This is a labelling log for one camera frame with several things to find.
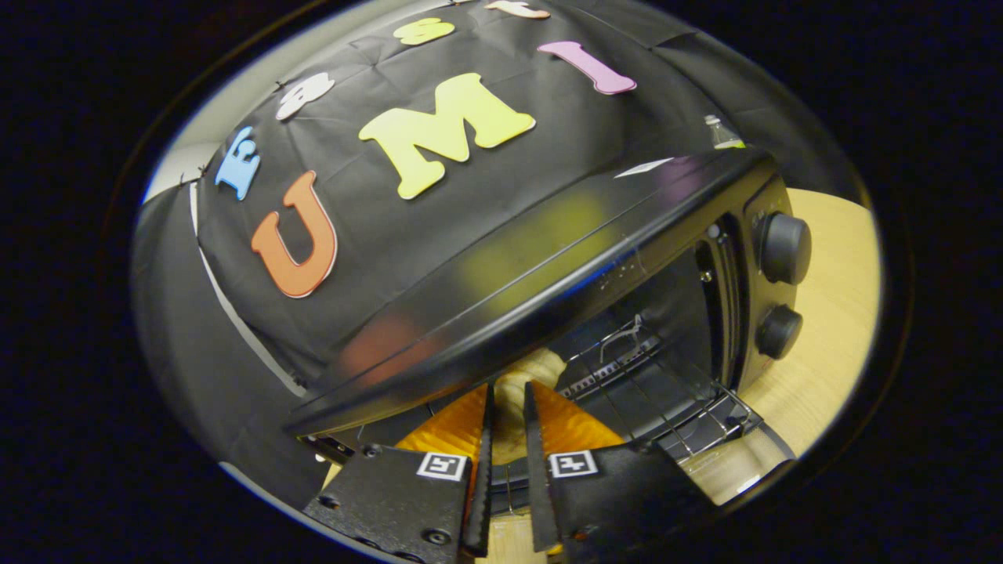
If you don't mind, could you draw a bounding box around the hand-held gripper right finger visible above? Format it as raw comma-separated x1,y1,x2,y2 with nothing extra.
523,381,718,564

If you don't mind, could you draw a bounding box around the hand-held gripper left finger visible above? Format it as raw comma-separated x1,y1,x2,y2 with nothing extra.
304,382,496,564

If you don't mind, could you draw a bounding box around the pale yellow bread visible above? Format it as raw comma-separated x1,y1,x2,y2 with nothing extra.
490,347,567,467

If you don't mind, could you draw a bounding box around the black toaster oven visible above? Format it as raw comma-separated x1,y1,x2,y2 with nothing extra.
284,147,813,518

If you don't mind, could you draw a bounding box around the green drink bottle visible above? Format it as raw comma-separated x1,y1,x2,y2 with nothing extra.
703,114,745,150

